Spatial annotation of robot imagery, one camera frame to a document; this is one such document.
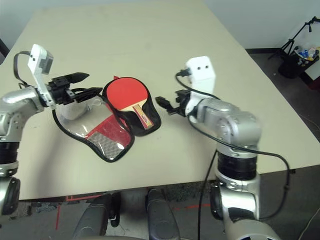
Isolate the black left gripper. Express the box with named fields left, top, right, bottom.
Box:
left=47, top=72, right=103, bottom=106

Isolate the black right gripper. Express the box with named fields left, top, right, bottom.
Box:
left=155, top=89, right=192, bottom=117

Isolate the red black paddle case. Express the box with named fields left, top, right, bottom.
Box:
left=51, top=74, right=162, bottom=163

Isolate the red ping-pong paddle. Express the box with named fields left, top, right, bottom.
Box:
left=105, top=77, right=154, bottom=130

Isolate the grey right robot leg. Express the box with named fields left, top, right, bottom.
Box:
left=146, top=188, right=181, bottom=240

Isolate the grey robot leg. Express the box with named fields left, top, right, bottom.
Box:
left=72, top=192, right=121, bottom=240
left=146, top=188, right=181, bottom=240

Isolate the black trash bin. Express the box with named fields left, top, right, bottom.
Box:
left=277, top=46, right=320, bottom=80

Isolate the grey left robot leg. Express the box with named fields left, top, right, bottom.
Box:
left=72, top=192, right=121, bottom=240

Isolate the black tripod stand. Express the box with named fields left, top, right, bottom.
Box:
left=268, top=16, right=320, bottom=61

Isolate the dark red cabinet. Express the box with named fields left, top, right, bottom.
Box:
left=299, top=72, right=320, bottom=91

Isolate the white board panel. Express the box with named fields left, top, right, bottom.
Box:
left=304, top=56, right=320, bottom=81

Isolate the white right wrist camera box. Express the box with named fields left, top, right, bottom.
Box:
left=184, top=55, right=217, bottom=123

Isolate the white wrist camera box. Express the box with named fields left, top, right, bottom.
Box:
left=26, top=44, right=55, bottom=108
left=184, top=55, right=217, bottom=123

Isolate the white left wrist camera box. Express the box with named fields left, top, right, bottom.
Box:
left=26, top=44, right=55, bottom=108

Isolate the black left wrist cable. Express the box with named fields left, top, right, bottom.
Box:
left=13, top=50, right=33, bottom=88

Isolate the white floor cable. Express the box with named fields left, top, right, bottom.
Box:
left=303, top=206, right=320, bottom=240
left=298, top=109, right=320, bottom=130

